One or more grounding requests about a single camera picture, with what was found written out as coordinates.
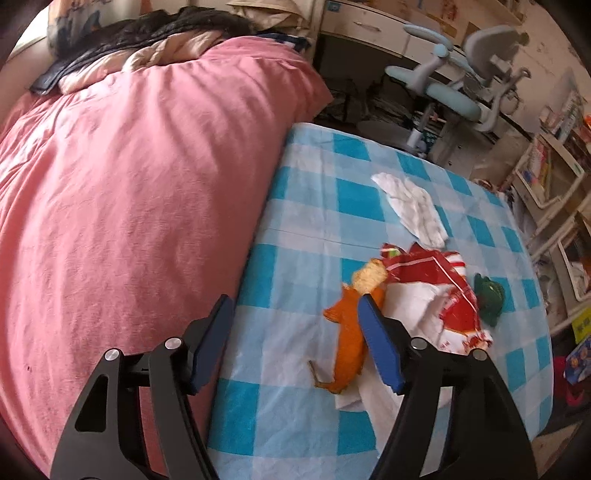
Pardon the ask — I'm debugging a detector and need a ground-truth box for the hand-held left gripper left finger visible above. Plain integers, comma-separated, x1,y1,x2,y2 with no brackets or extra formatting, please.
50,294,236,480

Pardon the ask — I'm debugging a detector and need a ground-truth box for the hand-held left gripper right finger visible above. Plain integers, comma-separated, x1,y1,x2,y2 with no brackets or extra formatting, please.
358,294,539,480

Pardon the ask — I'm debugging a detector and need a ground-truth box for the orange peel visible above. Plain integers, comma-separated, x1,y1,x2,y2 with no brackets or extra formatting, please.
308,259,389,395

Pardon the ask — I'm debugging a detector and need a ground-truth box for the red and white plastic bag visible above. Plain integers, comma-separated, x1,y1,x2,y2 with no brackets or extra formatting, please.
335,243,495,455

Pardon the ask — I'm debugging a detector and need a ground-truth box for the green plush toy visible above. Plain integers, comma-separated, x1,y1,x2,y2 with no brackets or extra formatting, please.
473,273,505,328

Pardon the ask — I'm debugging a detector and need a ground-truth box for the white tissue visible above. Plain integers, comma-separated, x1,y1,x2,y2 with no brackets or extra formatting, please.
370,172,451,250

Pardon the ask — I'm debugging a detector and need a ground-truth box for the blue checkered tablecloth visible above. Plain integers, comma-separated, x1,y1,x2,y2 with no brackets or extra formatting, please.
205,122,555,480

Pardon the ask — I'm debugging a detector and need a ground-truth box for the pink blanket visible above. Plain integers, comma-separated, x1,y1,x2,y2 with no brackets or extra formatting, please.
0,37,334,476

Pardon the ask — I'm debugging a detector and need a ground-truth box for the blue printed box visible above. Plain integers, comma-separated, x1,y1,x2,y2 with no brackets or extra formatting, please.
566,335,591,384

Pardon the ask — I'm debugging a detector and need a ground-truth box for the white book rack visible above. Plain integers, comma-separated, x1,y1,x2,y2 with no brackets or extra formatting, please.
512,88,591,324

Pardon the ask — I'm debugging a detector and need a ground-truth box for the grey and blue desk chair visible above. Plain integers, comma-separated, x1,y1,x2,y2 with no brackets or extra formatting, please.
355,25,532,158

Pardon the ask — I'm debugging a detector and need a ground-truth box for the cream quilt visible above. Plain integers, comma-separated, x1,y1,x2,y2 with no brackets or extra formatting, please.
58,30,227,93

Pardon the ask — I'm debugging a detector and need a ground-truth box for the blue plaid pillow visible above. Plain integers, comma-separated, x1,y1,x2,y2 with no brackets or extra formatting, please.
259,31,310,51

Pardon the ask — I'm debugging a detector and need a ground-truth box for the black puffer jacket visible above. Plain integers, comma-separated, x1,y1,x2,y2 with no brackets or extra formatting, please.
30,7,257,95

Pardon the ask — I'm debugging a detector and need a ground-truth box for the white desk with drawers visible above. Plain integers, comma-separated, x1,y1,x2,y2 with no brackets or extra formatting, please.
318,0,467,61

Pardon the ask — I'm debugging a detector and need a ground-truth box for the beige pillow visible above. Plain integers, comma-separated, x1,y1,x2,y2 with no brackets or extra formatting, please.
228,0,319,28

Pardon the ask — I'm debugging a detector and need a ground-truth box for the pink printed curtain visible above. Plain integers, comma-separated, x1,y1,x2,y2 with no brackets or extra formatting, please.
48,0,112,51

